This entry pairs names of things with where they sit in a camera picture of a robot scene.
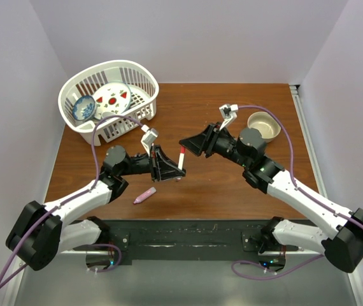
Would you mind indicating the pink highlighter pen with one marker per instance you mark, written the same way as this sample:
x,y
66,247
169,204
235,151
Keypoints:
x,y
145,195

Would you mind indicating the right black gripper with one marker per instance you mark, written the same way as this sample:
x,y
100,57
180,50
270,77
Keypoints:
x,y
205,141

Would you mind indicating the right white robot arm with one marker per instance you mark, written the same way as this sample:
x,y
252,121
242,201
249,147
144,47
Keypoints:
x,y
336,232

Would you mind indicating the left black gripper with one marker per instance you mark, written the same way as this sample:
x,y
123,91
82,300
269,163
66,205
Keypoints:
x,y
162,167

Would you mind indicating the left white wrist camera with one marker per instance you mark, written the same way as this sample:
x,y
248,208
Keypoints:
x,y
148,138

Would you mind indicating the white red marker pen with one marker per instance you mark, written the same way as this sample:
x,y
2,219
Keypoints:
x,y
181,160

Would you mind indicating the white plate with fruit pattern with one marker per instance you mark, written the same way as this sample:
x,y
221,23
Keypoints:
x,y
112,97

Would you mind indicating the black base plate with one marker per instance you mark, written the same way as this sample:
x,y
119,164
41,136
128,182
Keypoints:
x,y
186,240

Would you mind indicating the beige ceramic bowl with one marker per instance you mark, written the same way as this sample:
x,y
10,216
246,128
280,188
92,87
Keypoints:
x,y
265,124

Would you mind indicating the blue patterned bowl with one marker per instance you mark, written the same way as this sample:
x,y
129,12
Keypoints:
x,y
84,109

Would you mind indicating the white plastic dish basket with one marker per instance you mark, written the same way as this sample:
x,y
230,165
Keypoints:
x,y
144,91

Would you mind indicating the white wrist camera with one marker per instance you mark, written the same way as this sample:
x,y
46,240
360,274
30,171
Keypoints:
x,y
148,138
229,114

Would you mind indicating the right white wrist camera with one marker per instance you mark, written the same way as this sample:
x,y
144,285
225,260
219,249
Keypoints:
x,y
229,114

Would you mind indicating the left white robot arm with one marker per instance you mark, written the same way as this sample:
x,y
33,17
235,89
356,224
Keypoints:
x,y
44,230

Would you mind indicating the white cup in basket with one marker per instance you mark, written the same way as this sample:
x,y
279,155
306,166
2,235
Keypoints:
x,y
105,116

